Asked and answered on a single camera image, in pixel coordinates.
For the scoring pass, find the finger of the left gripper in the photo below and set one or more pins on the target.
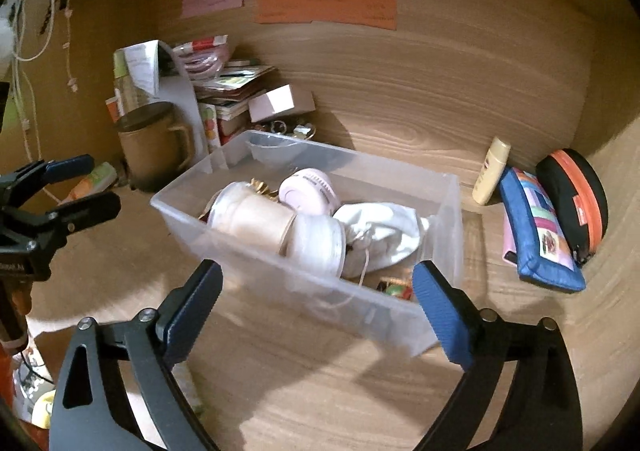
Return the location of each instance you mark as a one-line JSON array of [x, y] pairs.
[[85, 210], [65, 166]]

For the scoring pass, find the pink coiled tube package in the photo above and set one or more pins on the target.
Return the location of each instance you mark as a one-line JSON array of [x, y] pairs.
[[204, 58]]

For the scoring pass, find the cream lotion bottle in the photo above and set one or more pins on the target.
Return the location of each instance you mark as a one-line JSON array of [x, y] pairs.
[[493, 166]]

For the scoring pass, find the fruit print card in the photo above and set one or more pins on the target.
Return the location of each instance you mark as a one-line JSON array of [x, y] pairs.
[[210, 125]]

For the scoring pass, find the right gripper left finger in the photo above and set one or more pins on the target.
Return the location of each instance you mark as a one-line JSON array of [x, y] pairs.
[[91, 408]]

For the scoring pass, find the orange sticky note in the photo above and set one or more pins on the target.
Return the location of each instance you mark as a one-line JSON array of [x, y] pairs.
[[373, 13]]

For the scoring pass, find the brown mug with lid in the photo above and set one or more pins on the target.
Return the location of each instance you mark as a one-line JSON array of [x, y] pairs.
[[156, 144]]

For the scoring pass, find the red velvet pouch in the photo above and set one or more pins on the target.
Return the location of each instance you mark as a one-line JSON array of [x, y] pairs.
[[205, 214]]

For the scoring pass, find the frosted white round jar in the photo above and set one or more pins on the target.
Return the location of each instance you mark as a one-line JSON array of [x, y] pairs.
[[318, 245]]

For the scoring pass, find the stack of books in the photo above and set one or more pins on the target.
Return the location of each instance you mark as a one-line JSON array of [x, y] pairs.
[[230, 92]]

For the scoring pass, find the white folded paper booklet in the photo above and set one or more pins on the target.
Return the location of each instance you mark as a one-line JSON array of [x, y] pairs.
[[151, 72]]

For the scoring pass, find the beige cylindrical jar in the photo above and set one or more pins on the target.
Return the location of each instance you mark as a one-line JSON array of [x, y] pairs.
[[241, 212]]

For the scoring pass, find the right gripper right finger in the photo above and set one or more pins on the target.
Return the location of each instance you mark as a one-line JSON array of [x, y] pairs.
[[542, 408]]

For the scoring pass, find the black orange zipper case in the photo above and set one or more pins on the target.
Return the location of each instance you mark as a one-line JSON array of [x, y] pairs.
[[578, 197]]

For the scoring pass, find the orange green tube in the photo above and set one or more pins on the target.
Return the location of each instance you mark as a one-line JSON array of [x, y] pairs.
[[98, 181]]

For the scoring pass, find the left hand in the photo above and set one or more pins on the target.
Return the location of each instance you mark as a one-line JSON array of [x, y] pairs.
[[16, 303]]

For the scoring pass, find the small white cardboard box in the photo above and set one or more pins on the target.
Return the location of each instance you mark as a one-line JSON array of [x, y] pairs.
[[287, 100]]

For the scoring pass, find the white drawstring pouch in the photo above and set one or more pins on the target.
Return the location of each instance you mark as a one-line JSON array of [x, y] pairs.
[[379, 235]]

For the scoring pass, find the clear plastic storage bin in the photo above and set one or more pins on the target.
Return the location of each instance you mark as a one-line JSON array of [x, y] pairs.
[[357, 177]]

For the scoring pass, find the blue patchwork pencil case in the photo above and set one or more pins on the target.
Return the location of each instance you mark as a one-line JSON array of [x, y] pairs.
[[542, 253]]

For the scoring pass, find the white bowl with trinkets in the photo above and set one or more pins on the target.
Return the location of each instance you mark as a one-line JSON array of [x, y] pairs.
[[280, 142]]

